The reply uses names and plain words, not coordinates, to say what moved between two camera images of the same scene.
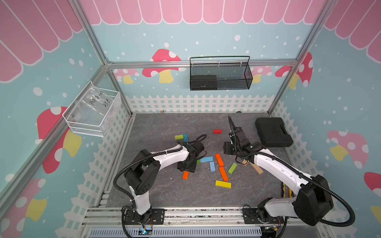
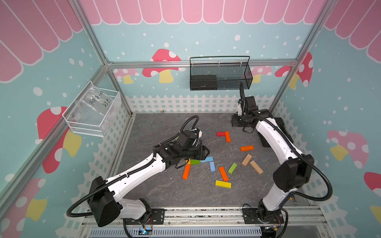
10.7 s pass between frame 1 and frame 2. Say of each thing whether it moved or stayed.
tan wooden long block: stayed
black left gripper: moved
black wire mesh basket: stayed
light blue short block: stayed
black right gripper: moved
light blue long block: stayed
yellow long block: stayed
